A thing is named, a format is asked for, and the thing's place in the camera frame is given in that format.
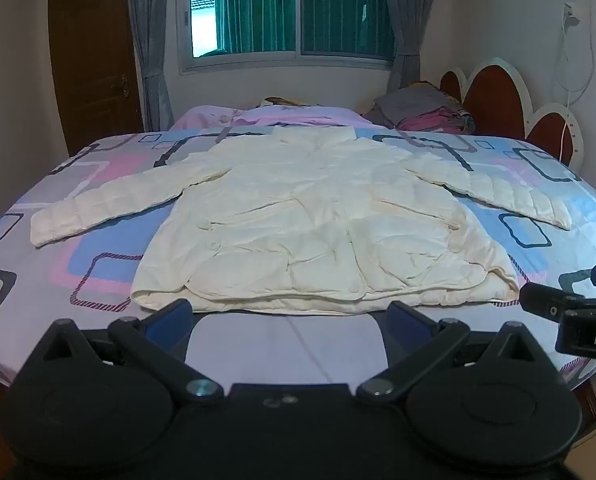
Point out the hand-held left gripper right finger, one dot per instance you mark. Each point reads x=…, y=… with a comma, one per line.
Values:
x=406, y=327

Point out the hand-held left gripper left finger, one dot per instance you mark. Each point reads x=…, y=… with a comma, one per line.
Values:
x=170, y=327

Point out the white puffer jacket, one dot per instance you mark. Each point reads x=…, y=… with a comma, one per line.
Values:
x=303, y=225

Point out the pile of folded clothes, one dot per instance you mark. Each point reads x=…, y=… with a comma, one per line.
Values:
x=420, y=110

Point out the bed with patterned sheet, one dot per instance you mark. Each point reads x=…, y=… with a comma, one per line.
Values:
x=53, y=270

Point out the brown and white headboard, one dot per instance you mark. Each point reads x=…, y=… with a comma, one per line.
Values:
x=497, y=100

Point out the pink pillow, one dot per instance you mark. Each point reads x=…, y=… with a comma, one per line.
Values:
x=298, y=116

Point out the brown wooden door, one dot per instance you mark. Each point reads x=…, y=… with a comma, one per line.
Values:
x=93, y=60

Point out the grey curtain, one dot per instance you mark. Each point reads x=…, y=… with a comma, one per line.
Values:
x=410, y=20
x=150, y=35

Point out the sliding window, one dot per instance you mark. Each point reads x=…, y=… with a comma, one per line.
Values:
x=288, y=10

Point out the white wall charger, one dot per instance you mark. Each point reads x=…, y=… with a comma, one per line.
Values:
x=572, y=11

